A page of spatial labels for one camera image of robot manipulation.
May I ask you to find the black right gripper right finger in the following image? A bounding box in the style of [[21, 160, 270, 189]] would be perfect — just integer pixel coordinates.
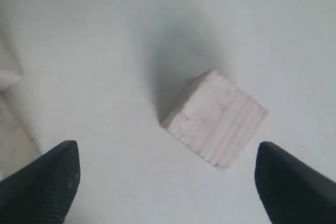
[[254, 142, 335, 223]]

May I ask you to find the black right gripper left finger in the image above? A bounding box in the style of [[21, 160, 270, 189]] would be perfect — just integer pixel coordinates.
[[1, 140, 80, 223]]

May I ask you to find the second largest wooden cube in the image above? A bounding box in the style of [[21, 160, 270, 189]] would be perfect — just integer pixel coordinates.
[[161, 69, 268, 170]]

